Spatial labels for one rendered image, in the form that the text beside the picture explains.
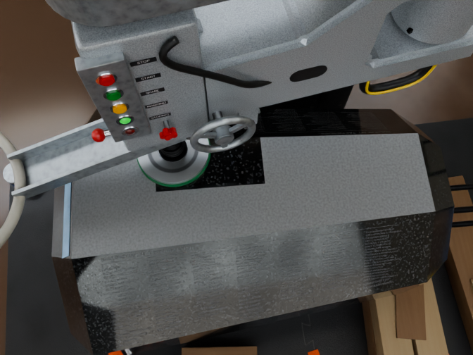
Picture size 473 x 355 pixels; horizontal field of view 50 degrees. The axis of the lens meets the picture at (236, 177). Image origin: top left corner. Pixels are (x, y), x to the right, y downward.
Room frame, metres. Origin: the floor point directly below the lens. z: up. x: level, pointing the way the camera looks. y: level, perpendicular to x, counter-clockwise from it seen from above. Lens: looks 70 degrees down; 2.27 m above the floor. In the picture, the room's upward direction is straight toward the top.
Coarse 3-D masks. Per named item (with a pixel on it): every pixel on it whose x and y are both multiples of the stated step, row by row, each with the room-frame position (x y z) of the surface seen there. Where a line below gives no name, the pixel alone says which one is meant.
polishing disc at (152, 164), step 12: (144, 156) 0.57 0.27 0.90; (156, 156) 0.57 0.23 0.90; (192, 156) 0.57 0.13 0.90; (204, 156) 0.57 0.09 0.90; (144, 168) 0.54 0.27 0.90; (156, 168) 0.54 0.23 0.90; (168, 168) 0.54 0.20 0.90; (180, 168) 0.54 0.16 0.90; (192, 168) 0.54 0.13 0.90; (156, 180) 0.50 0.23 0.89; (168, 180) 0.50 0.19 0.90; (180, 180) 0.50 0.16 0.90
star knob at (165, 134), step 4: (164, 120) 0.49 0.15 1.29; (164, 124) 0.49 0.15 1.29; (168, 124) 0.49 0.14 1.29; (164, 128) 0.47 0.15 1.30; (168, 128) 0.47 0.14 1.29; (172, 128) 0.47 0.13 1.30; (160, 132) 0.46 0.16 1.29; (164, 132) 0.46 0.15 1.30; (168, 132) 0.46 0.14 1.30; (172, 132) 0.46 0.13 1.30; (176, 132) 0.46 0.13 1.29; (160, 136) 0.46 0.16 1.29; (164, 136) 0.46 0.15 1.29; (168, 136) 0.46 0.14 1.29; (172, 136) 0.46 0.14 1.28; (176, 136) 0.46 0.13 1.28; (168, 140) 0.46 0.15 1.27
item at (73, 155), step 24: (96, 120) 0.61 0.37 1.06; (48, 144) 0.56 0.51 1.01; (72, 144) 0.57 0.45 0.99; (96, 144) 0.56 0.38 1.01; (120, 144) 0.56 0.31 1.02; (168, 144) 0.54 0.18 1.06; (48, 168) 0.51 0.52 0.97; (72, 168) 0.50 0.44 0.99; (96, 168) 0.49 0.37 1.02; (24, 192) 0.43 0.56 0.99
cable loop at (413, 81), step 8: (416, 72) 0.80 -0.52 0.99; (424, 72) 0.78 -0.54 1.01; (392, 80) 0.78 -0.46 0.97; (400, 80) 0.78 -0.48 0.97; (408, 80) 0.78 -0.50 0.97; (416, 80) 0.78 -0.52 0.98; (360, 88) 0.74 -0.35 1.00; (368, 88) 0.74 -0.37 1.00; (376, 88) 0.75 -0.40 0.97; (384, 88) 0.76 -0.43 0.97; (392, 88) 0.76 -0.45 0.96; (400, 88) 0.76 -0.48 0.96
